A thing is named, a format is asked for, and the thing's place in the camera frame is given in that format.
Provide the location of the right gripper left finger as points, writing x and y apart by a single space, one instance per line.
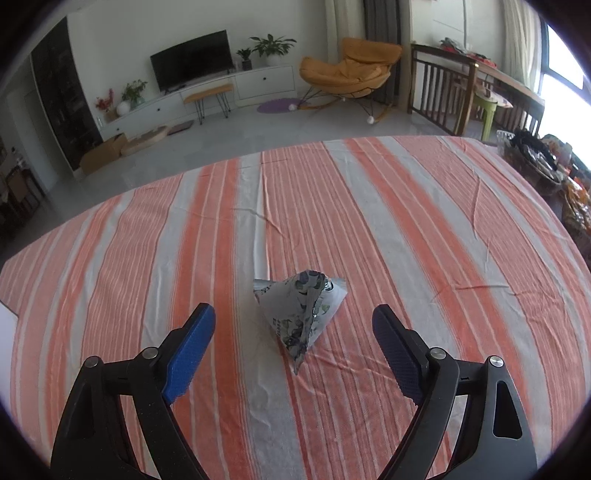
92 440

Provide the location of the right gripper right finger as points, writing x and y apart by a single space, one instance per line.
494 440

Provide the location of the white cardboard box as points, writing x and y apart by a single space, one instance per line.
8 325

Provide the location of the striped orange grey tablecloth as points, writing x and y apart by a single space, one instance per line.
294 248

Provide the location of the grey pyramid snack packet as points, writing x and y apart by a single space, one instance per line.
299 309

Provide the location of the cluttered side table items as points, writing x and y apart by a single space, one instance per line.
548 166

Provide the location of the brown cardboard box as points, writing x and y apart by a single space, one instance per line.
103 154

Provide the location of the round beige cat scratcher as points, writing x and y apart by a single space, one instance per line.
144 141

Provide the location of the white round vase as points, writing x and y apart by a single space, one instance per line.
123 108

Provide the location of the green plastic stool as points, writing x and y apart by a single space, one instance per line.
488 108

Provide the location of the red flowers in vase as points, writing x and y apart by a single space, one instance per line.
105 105

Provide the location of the green plant glass vase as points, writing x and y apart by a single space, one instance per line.
133 93

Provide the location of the small wooden bench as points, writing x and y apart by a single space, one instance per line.
220 93

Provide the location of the dark wooden crib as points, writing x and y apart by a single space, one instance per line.
442 86

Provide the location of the black glass display cabinet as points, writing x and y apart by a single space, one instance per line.
62 97

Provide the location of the purple round floor mat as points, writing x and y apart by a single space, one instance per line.
278 106

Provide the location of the black flat television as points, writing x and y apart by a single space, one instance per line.
192 59

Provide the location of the orange rocking lounge chair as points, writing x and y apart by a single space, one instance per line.
366 67

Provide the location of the white tv cabinet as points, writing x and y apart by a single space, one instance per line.
251 87

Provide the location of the white sheer curtain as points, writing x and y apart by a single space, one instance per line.
523 43

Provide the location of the small potted plant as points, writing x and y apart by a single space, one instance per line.
244 55

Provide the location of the large potted green plant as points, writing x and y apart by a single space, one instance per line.
272 48

